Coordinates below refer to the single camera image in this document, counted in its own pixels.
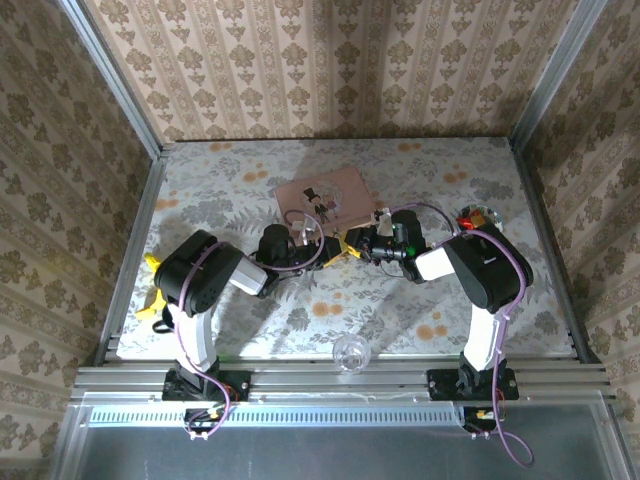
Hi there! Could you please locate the brass padlock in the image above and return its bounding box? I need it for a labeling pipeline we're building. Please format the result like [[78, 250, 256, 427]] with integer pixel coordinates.
[[324, 235, 362, 269]]

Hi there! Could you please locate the pink box with cartoon couple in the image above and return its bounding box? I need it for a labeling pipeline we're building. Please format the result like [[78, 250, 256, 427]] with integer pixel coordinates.
[[273, 166, 377, 247]]

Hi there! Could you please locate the clear glass cup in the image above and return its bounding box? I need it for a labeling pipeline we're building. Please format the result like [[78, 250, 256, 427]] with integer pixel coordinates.
[[332, 333, 372, 375]]

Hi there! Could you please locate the glass candy bowl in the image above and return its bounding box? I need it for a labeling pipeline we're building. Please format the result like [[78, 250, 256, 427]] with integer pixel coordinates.
[[455, 203, 504, 236]]

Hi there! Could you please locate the yellow spring clamp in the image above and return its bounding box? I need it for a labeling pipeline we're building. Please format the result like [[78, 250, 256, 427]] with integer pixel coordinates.
[[135, 252, 169, 321]]

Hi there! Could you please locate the black connector box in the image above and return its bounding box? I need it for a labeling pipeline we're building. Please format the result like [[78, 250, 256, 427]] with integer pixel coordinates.
[[462, 405, 501, 434], [184, 407, 226, 434]]

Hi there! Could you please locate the grey metal sheet panel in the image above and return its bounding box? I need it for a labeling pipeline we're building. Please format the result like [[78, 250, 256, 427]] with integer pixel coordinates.
[[49, 392, 640, 480]]

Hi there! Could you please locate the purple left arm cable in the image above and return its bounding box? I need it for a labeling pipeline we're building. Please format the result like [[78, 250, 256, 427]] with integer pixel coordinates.
[[177, 209, 327, 442]]

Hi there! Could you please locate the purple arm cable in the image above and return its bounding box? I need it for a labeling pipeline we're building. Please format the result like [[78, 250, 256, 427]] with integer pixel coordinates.
[[177, 209, 327, 442], [387, 202, 536, 469]]

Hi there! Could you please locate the aluminium cross rail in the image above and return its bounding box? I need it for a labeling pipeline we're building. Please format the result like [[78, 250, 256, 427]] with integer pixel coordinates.
[[69, 364, 614, 402]]

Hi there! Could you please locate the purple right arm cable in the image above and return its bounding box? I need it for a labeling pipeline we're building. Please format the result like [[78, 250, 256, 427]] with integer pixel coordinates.
[[387, 202, 536, 469]]

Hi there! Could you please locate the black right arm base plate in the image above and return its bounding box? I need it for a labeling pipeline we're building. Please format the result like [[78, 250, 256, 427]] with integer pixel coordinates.
[[427, 368, 520, 401]]

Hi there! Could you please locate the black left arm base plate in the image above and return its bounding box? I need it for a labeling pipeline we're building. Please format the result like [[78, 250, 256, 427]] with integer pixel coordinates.
[[162, 368, 251, 403]]

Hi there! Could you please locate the aluminium side rail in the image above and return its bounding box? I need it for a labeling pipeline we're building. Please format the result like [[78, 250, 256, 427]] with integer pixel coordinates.
[[94, 144, 169, 366], [507, 137, 596, 364]]

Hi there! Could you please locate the slotted grey cable duct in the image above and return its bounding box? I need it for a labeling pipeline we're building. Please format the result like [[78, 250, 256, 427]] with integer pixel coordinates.
[[89, 404, 464, 427]]

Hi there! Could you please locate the aluminium upright post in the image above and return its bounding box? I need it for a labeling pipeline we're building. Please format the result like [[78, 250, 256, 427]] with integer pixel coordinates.
[[509, 0, 609, 146], [59, 0, 164, 159]]

